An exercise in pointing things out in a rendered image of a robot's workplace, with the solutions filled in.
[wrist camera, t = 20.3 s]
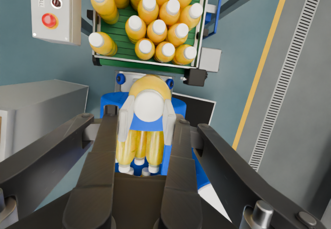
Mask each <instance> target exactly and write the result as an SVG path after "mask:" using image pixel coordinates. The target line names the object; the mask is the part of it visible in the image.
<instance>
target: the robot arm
mask: <svg viewBox="0 0 331 229"><path fill-rule="evenodd" d="M134 100H135V96H134V95H129V96H128V98H127V100H126V101H125V103H124V104H123V106H122V107H121V108H119V106H117V105H113V104H107V105H104V106H103V117H102V118H99V119H94V115H93V114H90V113H82V114H79V115H77V116H75V117H74V118H72V119H70V120H69V121H67V122H65V123H64V124H62V125H60V126H59V127H57V128H56V129H54V130H52V131H51V132H49V133H47V134H46V135H44V136H43V137H41V138H39V139H38V140H36V141H34V142H33V143H31V144H30V145H28V146H26V147H25V148H23V149H21V150H20V151H18V152H16V153H15V154H13V155H12V156H10V157H8V158H7V159H5V160H3V161H2V162H0V229H327V228H326V227H325V226H324V224H323V223H322V222H321V221H320V220H318V219H317V218H316V217H315V216H313V215H312V214H311V213H309V212H308V211H306V210H305V209H303V208H302V207H301V206H299V205H298V204H296V203H295V202H293V201H292V200H291V199H289V198H288V197H286V196H285V195H283V194H282V193H280V192H279V191H278V190H276V189H275V188H273V187H272V186H271V185H269V184H268V183H267V182H266V181H265V180H264V179H263V178H262V177H261V176H260V175H259V174H258V173H257V172H256V171H255V170H254V169H253V168H252V167H251V166H250V165H249V164H248V163H247V162H246V160H245V159H244V158H243V157H242V156H241V155H240V154H239V153H238V152H237V151H236V150H234V149H233V148H232V147H231V146H230V145H229V144H228V143H227V142H226V141H225V140H224V139H223V138H222V137H221V136H220V135H219V134H218V133H217V132H216V131H215V130H214V129H213V128H212V127H211V126H210V125H208V124H198V127H197V128H196V127H192V126H190V122H189V121H187V120H185V118H184V116H183V115H181V114H176V113H175V112H174V109H173V106H172V103H171V100H170V99H165V103H164V112H163V119H162V121H163V132H164V144H165V145H169V146H171V145H172V148H171V154H170V158H169V164H168V170H167V175H153V176H144V177H139V176H135V175H131V174H127V173H122V172H115V162H116V146H117V140H118V141H120V142H125V141H126V138H127V135H128V132H129V129H130V126H131V123H132V119H133V112H134V109H133V107H134ZM94 140H95V142H94ZM93 142H94V145H93V148H92V151H91V152H88V154H87V156H86V159H85V162H84V165H83V167H82V170H81V173H80V176H79V179H78V181H77V184H76V187H74V188H73V189H72V190H71V191H69V192H67V193H66V194H64V195H62V196H60V197H59V198H57V199H55V200H54V201H52V202H50V203H48V204H47V205H45V206H43V207H41V208H40V209H38V210H36V209H37V207H38V206H39V205H40V204H41V203H42V202H43V201H44V199H45V198H46V197H47V196H48V195H49V194H50V193H51V191H52V190H53V189H54V188H55V187H56V186H57V185H58V183H59V182H60V181H61V180H62V179H63V178H64V176H65V175H66V174H67V173H68V172H69V171H70V170H71V168H72V167H73V166H74V165H75V164H76V163H77V162H78V160H79V159H80V158H81V157H82V156H83V155H84V154H85V152H86V151H87V150H88V149H89V148H90V147H91V146H92V144H93ZM192 148H193V151H194V153H195V155H196V157H197V159H198V161H199V163H200V165H201V166H202V168H203V170H204V172H205V174H206V176H207V178H208V180H209V181H210V183H211V185H212V187H213V189H214V191H215V193H216V195H217V196H218V198H219V200H220V202H221V204H222V206H223V208H224V209H225V211H226V213H227V215H228V217H229V219H230V220H231V221H229V220H228V219H227V218H226V217H225V216H224V215H222V214H221V213H220V212H219V211H218V210H216V209H215V208H214V207H213V206H212V205H211V204H209V203H208V202H207V201H206V200H205V199H203V198H202V197H201V196H200V194H199V193H198V185H197V175H196V165H195V159H193V158H192ZM35 210H36V211H35Z"/></svg>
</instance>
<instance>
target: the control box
mask: <svg viewBox="0 0 331 229"><path fill-rule="evenodd" d="M59 1H60V2H61V5H60V6H59V7H55V6H54V5H53V4H52V0H42V1H40V0H31V10H32V34H33V37H34V38H38V39H41V40H45V41H48V42H52V43H59V44H67V45H75V46H81V0H59ZM39 2H40V3H39ZM46 13H49V14H51V15H53V16H54V17H55V19H56V24H55V26H53V27H51V28H50V27H47V26H45V25H44V24H43V22H42V16H43V15H44V14H46Z"/></svg>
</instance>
